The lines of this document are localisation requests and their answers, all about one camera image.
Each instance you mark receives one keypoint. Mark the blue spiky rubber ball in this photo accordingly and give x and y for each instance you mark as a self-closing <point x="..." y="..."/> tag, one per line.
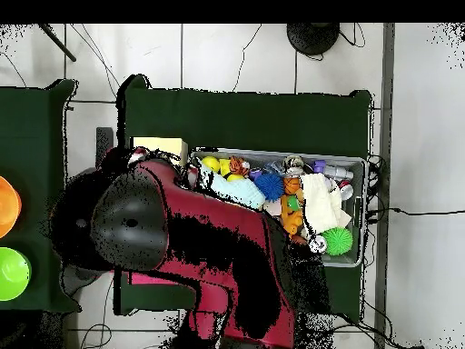
<point x="269" y="187"/>

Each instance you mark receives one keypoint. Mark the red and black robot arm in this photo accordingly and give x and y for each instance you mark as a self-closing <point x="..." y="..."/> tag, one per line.
<point x="218" y="236"/>

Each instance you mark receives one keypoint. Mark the shallow clear mesh bin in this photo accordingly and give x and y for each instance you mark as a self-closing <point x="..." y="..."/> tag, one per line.
<point x="345" y="260"/>

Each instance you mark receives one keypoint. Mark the light blue waffle cloth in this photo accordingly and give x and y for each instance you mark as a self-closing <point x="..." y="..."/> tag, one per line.
<point x="239" y="191"/>

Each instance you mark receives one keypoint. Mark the orange plastic bowl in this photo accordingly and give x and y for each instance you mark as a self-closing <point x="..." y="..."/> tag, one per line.
<point x="7" y="207"/>

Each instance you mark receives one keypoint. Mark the orange plastic building block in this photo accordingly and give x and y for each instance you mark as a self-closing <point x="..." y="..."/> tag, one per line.
<point x="292" y="220"/>

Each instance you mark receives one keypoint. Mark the green spiky rubber ball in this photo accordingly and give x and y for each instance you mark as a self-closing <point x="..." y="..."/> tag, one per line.
<point x="338" y="240"/>

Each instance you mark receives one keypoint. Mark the black upright panel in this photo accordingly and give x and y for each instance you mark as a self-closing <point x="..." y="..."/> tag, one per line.
<point x="103" y="145"/>

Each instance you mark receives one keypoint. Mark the silver drink can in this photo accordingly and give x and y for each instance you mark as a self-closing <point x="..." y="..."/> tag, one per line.
<point x="318" y="244"/>

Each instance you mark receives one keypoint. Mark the black pole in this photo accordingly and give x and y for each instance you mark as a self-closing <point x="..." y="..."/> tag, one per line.
<point x="58" y="43"/>

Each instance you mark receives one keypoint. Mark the orange tiger plush toy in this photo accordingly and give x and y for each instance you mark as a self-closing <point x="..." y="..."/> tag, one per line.
<point x="238" y="166"/>

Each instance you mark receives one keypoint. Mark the cream waffle cloth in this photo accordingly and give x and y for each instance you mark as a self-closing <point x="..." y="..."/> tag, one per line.
<point x="321" y="203"/>

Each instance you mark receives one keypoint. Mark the wooden box with three holes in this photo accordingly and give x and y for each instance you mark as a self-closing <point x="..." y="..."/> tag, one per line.
<point x="163" y="143"/>

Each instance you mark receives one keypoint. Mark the dark green table cloth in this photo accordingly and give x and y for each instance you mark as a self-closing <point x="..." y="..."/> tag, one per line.
<point x="236" y="120"/>
<point x="32" y="109"/>

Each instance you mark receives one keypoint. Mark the grey stand base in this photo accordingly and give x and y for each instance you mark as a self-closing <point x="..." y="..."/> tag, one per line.
<point x="78" y="278"/>

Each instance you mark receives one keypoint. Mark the green plastic bowl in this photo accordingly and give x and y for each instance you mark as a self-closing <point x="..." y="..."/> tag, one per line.
<point x="12" y="274"/>

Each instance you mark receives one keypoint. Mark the yellow smooth ball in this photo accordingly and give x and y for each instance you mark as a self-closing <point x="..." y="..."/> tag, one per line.
<point x="210" y="163"/>

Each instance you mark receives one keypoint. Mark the black round stand base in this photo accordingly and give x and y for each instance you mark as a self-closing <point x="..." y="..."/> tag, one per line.
<point x="312" y="38"/>

